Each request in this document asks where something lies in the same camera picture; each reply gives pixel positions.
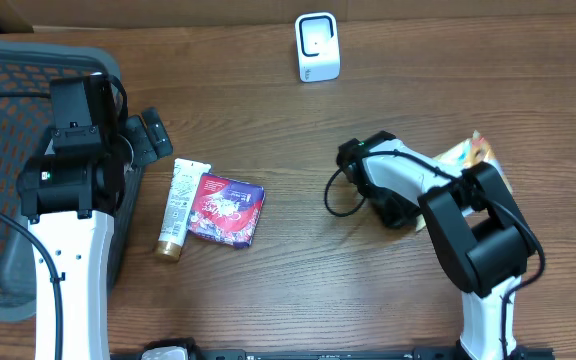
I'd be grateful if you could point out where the white gold-capped tube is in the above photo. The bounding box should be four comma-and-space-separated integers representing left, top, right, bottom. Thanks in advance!
155, 158, 212, 261

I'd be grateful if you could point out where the red purple snack packet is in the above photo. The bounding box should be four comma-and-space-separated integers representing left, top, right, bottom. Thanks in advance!
187, 173, 265, 249

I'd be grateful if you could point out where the white yellow snack bag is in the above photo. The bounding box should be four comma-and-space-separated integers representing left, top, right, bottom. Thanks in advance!
415, 130, 513, 232

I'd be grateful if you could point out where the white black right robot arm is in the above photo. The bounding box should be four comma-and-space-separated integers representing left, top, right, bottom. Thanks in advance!
336, 131, 554, 359

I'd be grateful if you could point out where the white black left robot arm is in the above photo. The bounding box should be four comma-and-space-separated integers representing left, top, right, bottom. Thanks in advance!
17, 73, 173, 359

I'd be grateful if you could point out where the white barcode scanner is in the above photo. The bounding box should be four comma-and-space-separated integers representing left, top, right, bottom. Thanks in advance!
294, 12, 341, 83

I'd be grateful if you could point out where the grey plastic basket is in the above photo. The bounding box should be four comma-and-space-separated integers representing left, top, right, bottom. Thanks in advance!
0, 41, 120, 322

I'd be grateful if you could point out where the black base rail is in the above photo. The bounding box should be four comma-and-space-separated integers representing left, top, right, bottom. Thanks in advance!
112, 337, 555, 360

